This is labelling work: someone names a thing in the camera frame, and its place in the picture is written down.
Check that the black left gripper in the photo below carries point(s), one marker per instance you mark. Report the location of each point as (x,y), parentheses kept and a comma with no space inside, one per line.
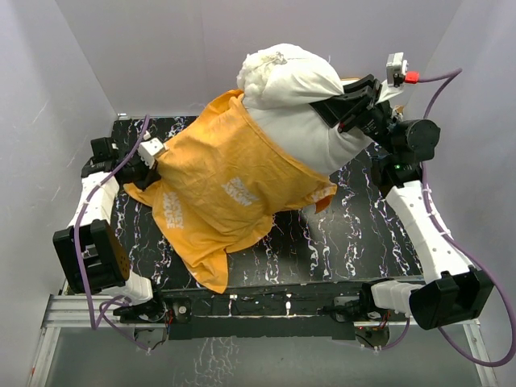
(149,176)

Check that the orange pillowcase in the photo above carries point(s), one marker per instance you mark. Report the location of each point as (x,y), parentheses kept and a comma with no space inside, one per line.
(222,180)

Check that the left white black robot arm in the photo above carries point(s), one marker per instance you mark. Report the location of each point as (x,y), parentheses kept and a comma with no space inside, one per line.
(90,254)

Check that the white pillow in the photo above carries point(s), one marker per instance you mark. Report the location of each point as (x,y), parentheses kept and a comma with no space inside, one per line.
(279,83)

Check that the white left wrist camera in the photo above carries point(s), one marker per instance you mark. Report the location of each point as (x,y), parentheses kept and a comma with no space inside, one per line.
(150,150)

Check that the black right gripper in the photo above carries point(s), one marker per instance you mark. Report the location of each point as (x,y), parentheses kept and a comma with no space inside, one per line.
(336,109)

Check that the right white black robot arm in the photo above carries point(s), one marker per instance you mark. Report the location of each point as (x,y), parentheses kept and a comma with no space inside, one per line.
(454,290)

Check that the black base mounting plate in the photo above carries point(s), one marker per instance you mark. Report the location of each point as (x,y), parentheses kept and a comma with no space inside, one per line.
(316,309)

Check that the aluminium frame rail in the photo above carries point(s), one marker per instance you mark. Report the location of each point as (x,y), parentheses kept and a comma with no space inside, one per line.
(71,309)

